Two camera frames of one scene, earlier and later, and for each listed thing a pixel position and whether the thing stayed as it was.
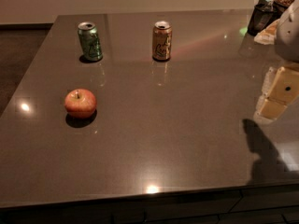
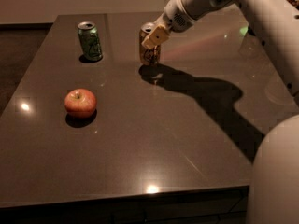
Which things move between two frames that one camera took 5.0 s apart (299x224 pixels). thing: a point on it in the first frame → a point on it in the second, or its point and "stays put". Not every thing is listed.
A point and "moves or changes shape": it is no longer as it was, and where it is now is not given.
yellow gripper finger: (280, 87) → (177, 18)
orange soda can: (162, 41) moves or changes shape
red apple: (80, 103) stays put
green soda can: (90, 41) stays put
